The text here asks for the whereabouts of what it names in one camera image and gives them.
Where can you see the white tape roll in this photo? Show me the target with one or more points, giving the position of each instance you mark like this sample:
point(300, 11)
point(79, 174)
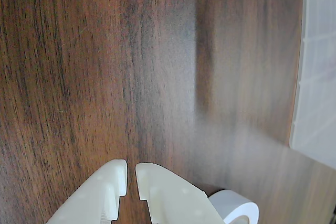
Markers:
point(231, 205)

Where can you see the clear plastic storage box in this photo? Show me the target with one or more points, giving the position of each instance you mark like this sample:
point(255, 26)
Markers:
point(317, 77)

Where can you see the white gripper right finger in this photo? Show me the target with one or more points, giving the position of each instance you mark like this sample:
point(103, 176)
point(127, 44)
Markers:
point(178, 203)

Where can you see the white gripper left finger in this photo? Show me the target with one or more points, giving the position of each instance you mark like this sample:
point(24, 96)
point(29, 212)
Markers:
point(89, 197)

